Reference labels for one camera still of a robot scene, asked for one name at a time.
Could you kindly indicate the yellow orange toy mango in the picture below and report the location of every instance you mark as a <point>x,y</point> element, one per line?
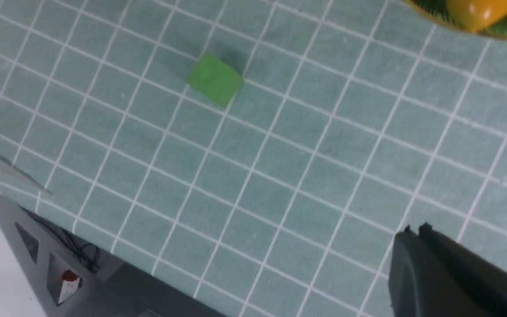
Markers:
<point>476,15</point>

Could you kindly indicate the white power strip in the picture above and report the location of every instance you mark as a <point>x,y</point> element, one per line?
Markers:
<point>61,281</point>

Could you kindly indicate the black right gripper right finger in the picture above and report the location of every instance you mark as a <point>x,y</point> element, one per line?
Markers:
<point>483,282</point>

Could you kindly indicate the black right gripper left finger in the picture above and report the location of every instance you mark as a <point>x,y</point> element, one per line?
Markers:
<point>419,285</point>

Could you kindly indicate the grey table frame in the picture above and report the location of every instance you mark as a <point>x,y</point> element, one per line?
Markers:
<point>117,290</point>

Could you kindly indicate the green foam block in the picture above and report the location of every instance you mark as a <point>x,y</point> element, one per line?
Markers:
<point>215,79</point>

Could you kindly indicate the green glass leaf plate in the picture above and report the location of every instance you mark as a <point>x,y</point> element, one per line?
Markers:
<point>436,11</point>

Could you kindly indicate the green checkered tablecloth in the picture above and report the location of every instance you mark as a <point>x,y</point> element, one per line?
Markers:
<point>356,119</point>

